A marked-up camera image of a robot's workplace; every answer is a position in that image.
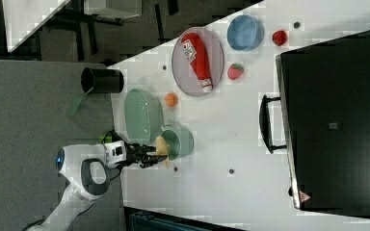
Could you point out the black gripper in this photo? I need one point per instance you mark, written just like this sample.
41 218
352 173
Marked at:
136 153

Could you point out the peeled yellow banana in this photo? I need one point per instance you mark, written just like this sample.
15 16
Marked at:
162 149

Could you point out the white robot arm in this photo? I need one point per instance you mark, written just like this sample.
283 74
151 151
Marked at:
87 168

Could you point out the green mug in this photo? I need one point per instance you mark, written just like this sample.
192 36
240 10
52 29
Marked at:
180 140

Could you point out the green tape piece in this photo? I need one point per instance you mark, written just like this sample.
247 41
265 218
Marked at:
106 139

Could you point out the large green bowl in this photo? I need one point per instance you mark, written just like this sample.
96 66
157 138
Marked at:
143 116

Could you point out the small orange fruit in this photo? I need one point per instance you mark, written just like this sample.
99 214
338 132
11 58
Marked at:
170 100

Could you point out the grey oval plate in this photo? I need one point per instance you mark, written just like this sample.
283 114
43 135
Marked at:
183 73

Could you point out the black cylinder upper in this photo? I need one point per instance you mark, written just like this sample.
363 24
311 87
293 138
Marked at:
102 80

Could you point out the red ketchup bottle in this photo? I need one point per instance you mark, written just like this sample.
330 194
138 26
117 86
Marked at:
194 50

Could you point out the red strawberry toy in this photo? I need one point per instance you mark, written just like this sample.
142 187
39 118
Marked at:
235 71

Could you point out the blue bowl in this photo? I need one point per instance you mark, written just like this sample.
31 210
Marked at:
245 33

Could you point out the red round fruit toy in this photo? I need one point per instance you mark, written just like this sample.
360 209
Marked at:
279 37

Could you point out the white table corner background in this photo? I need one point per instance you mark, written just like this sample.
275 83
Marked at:
23 17

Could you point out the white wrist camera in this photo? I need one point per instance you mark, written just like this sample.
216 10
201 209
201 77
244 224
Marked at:
115 153

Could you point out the black oven handle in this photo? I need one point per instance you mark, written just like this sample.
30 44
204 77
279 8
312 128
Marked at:
265 124

